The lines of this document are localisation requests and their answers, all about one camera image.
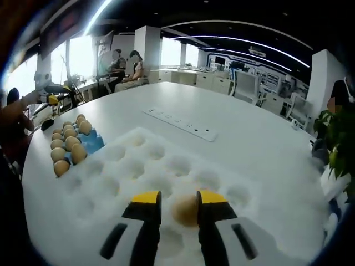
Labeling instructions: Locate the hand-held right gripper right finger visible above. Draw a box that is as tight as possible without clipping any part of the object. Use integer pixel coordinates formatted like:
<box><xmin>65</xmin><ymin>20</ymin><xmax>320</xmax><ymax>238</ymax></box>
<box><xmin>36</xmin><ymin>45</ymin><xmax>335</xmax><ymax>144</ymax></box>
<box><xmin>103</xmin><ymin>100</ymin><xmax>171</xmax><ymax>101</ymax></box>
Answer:
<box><xmin>196</xmin><ymin>190</ymin><xmax>278</xmax><ymax>266</ymax></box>

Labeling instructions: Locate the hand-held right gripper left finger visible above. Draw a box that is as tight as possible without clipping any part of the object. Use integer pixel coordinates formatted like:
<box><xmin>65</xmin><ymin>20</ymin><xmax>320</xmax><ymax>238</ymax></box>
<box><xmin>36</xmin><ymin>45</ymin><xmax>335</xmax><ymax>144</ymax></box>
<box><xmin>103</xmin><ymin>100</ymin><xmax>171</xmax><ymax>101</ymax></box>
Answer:
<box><xmin>91</xmin><ymin>190</ymin><xmax>163</xmax><ymax>266</ymax></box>

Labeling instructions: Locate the single brown egg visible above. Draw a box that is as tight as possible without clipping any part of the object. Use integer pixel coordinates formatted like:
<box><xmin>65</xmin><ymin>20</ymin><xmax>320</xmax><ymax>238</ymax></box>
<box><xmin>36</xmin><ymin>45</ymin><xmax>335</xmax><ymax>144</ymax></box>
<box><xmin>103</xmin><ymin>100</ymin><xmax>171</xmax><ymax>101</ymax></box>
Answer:
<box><xmin>170</xmin><ymin>195</ymin><xmax>200</xmax><ymax>229</ymax></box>

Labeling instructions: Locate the group of brown eggs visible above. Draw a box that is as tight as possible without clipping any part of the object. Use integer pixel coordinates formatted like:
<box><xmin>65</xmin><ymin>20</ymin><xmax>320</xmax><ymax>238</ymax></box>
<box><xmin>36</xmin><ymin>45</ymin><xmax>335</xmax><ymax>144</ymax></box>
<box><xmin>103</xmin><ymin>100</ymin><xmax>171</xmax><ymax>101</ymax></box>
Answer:
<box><xmin>50</xmin><ymin>114</ymin><xmax>93</xmax><ymax>178</ymax></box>

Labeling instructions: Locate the blue egg tray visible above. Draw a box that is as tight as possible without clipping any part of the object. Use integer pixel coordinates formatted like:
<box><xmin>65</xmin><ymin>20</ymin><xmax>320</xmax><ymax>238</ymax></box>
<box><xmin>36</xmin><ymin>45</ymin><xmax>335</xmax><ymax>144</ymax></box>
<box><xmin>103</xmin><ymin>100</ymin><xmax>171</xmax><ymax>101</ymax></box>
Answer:
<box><xmin>51</xmin><ymin>126</ymin><xmax>106</xmax><ymax>167</ymax></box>

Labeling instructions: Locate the white foam egg tray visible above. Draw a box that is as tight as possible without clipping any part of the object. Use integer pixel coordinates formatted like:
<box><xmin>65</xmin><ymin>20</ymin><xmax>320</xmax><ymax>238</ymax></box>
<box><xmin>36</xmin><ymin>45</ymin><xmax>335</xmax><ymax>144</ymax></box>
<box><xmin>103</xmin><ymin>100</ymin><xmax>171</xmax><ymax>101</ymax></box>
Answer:
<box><xmin>54</xmin><ymin>126</ymin><xmax>258</xmax><ymax>266</ymax></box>

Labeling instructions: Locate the black pole stand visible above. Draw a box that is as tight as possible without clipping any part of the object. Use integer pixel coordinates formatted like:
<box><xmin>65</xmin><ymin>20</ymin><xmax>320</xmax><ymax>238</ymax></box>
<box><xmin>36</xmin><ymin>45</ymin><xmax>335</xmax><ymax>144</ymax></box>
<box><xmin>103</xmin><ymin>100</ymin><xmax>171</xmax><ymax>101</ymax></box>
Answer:
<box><xmin>94</xmin><ymin>37</ymin><xmax>116</xmax><ymax>95</ymax></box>

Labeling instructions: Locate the large dark display screen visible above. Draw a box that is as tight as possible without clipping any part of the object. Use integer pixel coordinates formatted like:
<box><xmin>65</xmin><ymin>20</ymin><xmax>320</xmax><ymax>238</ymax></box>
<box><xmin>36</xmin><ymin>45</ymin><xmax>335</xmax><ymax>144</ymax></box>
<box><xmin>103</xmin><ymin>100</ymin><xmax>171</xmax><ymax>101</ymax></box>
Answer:
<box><xmin>38</xmin><ymin>15</ymin><xmax>89</xmax><ymax>60</ymax></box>

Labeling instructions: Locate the long ceiling light strip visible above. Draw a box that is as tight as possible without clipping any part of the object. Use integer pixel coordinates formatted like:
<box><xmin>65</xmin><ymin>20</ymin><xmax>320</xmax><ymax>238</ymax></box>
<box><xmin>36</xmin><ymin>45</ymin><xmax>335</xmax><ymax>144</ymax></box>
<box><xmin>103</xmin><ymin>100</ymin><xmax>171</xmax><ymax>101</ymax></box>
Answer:
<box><xmin>83</xmin><ymin>0</ymin><xmax>113</xmax><ymax>35</ymax></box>

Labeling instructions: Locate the white pillar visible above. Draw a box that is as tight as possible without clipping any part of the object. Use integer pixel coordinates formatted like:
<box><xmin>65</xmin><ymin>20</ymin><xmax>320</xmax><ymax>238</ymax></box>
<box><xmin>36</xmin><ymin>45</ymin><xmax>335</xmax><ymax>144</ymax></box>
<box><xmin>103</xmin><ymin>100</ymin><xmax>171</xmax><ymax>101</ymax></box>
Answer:
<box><xmin>307</xmin><ymin>49</ymin><xmax>338</xmax><ymax>122</ymax></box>
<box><xmin>135</xmin><ymin>25</ymin><xmax>162</xmax><ymax>84</ymax></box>

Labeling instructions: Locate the person's dark clothing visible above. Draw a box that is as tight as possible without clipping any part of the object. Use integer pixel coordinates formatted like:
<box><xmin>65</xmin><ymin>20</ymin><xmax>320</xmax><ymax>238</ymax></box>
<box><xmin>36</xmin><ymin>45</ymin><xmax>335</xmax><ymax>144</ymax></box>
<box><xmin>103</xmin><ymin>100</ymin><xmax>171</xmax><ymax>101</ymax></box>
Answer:
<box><xmin>0</xmin><ymin>155</ymin><xmax>28</xmax><ymax>250</ymax></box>

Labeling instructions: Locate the white power strip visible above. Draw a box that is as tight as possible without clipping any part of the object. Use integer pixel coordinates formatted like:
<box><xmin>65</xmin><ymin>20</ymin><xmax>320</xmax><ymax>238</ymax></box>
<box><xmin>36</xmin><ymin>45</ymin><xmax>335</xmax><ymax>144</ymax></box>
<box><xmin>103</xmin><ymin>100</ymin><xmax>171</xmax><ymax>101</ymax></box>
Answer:
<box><xmin>142</xmin><ymin>106</ymin><xmax>219</xmax><ymax>142</ymax></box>

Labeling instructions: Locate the white blue object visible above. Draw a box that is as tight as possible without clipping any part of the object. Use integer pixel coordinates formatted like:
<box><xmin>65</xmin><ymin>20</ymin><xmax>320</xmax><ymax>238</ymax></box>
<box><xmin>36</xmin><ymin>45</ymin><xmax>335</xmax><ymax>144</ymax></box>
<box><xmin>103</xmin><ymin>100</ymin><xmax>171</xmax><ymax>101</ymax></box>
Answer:
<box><xmin>327</xmin><ymin>199</ymin><xmax>344</xmax><ymax>231</ymax></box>

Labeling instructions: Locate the white plant pot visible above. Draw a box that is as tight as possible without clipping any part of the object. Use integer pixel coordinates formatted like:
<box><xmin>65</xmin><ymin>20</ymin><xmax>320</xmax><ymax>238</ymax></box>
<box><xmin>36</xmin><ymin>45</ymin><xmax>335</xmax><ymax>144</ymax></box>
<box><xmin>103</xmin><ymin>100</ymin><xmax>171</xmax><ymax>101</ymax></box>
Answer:
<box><xmin>320</xmin><ymin>168</ymin><xmax>352</xmax><ymax>200</ymax></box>

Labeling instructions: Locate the grey object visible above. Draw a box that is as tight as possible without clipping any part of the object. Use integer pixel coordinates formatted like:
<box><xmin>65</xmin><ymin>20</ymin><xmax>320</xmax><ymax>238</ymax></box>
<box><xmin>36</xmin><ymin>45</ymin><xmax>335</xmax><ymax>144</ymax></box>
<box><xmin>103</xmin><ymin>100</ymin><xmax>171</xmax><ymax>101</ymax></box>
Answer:
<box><xmin>310</xmin><ymin>138</ymin><xmax>331</xmax><ymax>167</ymax></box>

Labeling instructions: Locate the row of white cabinets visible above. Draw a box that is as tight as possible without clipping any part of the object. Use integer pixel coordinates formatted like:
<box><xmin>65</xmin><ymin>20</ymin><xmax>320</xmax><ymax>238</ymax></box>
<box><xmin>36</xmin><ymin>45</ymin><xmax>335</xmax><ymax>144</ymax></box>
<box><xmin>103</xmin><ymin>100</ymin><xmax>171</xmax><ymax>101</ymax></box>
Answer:
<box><xmin>149</xmin><ymin>68</ymin><xmax>231</xmax><ymax>89</ymax></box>

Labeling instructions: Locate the white office chair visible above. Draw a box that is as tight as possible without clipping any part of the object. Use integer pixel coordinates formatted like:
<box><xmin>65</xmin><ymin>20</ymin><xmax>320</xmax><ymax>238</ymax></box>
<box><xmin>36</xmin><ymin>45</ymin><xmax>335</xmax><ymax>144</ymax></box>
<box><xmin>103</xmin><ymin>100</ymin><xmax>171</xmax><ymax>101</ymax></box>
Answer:
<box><xmin>230</xmin><ymin>70</ymin><xmax>263</xmax><ymax>105</ymax></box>
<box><xmin>282</xmin><ymin>93</ymin><xmax>313</xmax><ymax>131</ymax></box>

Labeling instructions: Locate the green potted plant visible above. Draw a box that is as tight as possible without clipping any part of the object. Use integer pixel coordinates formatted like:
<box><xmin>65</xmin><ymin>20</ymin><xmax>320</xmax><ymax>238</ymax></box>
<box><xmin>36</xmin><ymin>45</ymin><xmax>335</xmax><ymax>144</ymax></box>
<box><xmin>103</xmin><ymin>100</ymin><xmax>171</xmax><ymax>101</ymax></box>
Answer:
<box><xmin>313</xmin><ymin>106</ymin><xmax>355</xmax><ymax>181</ymax></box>

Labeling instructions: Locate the ceiling air conditioner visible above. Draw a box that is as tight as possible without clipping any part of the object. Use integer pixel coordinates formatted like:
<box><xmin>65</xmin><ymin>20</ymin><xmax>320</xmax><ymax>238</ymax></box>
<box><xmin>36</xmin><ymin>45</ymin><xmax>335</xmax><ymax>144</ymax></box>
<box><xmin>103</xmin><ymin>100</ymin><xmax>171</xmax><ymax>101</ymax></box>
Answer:
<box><xmin>248</xmin><ymin>46</ymin><xmax>267</xmax><ymax>58</ymax></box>

